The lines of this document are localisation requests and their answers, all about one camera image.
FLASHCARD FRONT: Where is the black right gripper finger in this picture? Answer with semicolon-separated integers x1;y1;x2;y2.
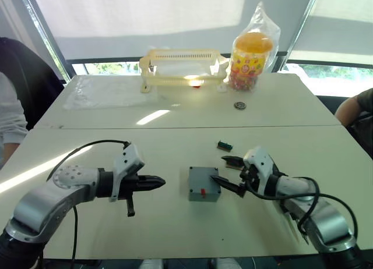
210;175;246;198
221;155;245;167

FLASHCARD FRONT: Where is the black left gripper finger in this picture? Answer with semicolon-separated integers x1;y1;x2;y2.
139;174;166;184
139;181;167;192

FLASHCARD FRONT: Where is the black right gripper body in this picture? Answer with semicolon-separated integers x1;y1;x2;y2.
238;163;262;198

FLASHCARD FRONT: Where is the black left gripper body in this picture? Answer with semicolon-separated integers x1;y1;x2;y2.
116;173;144;218

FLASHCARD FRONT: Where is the grey plastic box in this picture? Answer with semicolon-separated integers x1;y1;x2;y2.
188;166;221;203

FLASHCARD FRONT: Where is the candy jar with orange lid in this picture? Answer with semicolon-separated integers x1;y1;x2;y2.
228;31;275;93

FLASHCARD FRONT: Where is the grey rounded shape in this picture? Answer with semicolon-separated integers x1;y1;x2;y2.
214;257;243;269

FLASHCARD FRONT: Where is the flat clear plastic bag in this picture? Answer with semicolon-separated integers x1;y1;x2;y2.
62;76;160;110

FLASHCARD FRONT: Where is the cream plastic basket rack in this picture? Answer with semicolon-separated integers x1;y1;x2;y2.
139;48;231;94

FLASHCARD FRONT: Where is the clear plastic bag around jar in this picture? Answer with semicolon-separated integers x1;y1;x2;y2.
226;1;281;93

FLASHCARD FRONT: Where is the person in grey sleeve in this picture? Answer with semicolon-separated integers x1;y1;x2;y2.
0;72;29;168

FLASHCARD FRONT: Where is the wide white roller blind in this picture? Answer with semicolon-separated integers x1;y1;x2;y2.
30;0;316;61

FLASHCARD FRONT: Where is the narrow white roller blind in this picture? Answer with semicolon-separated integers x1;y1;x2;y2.
287;0;373;66

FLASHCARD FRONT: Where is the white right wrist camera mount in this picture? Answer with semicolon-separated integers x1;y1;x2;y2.
242;146;278;194

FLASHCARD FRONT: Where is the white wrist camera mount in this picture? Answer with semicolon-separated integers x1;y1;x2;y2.
108;143;146;203
242;146;278;194

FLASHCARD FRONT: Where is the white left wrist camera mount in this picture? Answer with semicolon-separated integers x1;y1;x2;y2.
108;143;146;203

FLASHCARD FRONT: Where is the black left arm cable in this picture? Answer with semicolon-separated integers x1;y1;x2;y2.
46;139;131;263

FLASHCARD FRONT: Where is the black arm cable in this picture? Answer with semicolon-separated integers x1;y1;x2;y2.
246;177;358;240
46;139;131;263

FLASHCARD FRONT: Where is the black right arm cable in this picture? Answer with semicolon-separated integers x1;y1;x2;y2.
246;177;358;240

